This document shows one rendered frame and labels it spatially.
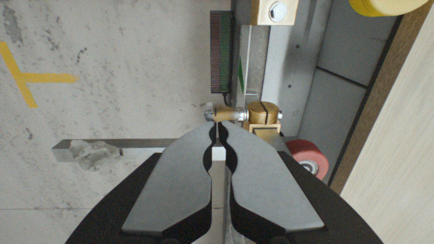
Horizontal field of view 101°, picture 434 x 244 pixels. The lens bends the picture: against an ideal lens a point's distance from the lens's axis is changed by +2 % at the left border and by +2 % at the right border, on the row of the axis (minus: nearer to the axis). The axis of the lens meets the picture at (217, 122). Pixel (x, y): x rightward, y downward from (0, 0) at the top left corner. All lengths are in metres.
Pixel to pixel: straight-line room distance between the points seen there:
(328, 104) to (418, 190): 0.22
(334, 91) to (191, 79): 0.85
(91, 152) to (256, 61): 0.36
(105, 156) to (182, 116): 0.94
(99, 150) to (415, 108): 0.47
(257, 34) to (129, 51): 0.91
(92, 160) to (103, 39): 0.97
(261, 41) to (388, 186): 0.35
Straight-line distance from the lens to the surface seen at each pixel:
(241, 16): 0.42
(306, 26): 0.54
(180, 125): 1.30
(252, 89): 0.44
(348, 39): 0.49
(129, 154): 0.35
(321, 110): 0.54
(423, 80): 0.34
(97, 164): 0.38
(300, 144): 0.31
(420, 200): 0.52
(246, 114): 0.30
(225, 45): 0.41
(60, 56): 1.43
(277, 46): 0.52
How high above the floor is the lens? 1.11
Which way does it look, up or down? 61 degrees down
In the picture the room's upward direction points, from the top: 177 degrees clockwise
